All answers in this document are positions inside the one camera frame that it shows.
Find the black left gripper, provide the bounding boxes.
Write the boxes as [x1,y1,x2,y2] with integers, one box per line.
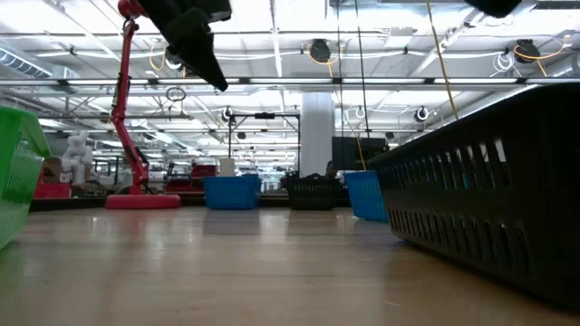
[135,0,233,92]

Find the black slotted plastic basket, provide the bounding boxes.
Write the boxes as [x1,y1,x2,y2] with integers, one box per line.
[367,82,580,312]
[285,175,341,211]

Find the green slotted plastic basket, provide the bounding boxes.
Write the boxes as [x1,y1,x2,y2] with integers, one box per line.
[0,106,52,251]

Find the blue slotted plastic basket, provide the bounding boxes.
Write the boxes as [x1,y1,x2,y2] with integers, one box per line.
[203,175,263,210]
[343,169,390,224]

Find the black low shelf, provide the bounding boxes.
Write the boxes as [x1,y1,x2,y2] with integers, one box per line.
[29,195,353,213]

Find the red tool cart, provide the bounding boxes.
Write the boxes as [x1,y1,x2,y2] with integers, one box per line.
[164,163,218,195]

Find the long ceiling light bar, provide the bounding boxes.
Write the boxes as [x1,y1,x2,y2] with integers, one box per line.
[0,77,580,87]

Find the white square pillar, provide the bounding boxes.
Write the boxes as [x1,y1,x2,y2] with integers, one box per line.
[299,92,336,178]

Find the white humanoid figure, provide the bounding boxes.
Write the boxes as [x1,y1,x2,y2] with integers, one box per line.
[61,129,94,187]

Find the red articulated stand with base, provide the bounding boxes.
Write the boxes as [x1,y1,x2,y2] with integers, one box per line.
[104,0,182,210]

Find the brown cardboard box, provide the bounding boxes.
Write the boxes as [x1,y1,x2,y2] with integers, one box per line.
[43,157,63,183]

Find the black monitor screen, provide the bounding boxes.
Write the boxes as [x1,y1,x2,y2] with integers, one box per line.
[331,136,390,172]

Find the red storage boxes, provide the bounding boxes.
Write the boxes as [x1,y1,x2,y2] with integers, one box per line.
[34,167,73,199]

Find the black hanging cable loop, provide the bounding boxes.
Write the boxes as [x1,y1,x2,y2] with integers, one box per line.
[165,86,188,103]

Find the black ceiling cable reel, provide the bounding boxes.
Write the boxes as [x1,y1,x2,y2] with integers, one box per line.
[309,38,333,64]
[514,39,541,65]

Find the yellow hanging cable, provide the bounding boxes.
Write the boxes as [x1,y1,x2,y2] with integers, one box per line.
[425,0,459,121]

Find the black metal frame rig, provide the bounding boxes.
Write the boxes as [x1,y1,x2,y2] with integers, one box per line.
[227,111,302,176]

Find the silver ventilation duct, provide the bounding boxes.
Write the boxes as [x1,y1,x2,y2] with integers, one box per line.
[0,47,54,79]

